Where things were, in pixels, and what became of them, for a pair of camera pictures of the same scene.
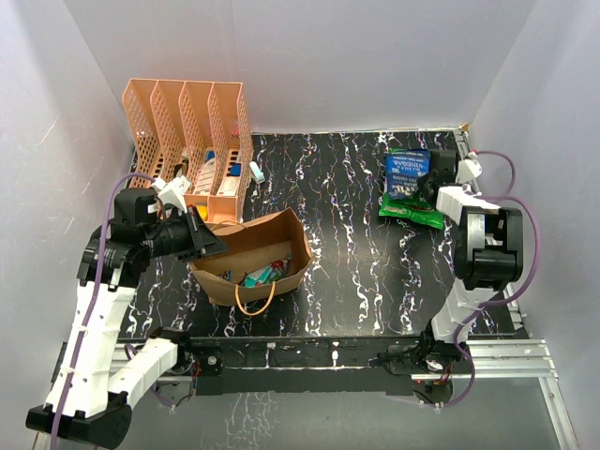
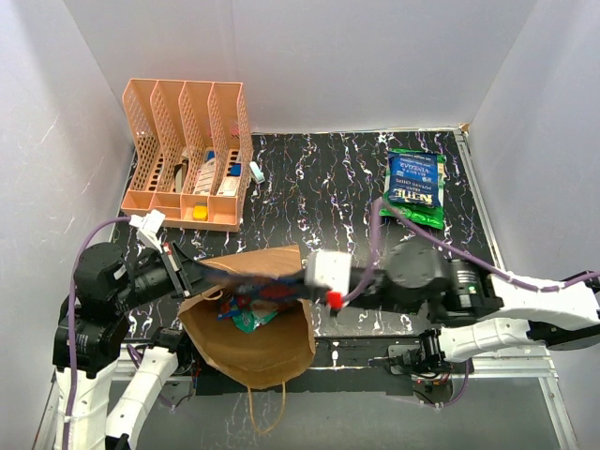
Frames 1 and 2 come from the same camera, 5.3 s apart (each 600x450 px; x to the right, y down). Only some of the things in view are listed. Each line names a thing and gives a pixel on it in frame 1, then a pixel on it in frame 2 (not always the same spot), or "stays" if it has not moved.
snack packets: [266, 274] to [248, 314]
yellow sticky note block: [203, 211] stays
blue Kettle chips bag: [403, 169] stays
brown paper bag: [266, 255] to [271, 352]
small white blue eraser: [257, 173] stays
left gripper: [202, 240] to [187, 275]
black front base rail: [239, 365] stays
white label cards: [228, 186] stays
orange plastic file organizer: [194, 137] stays
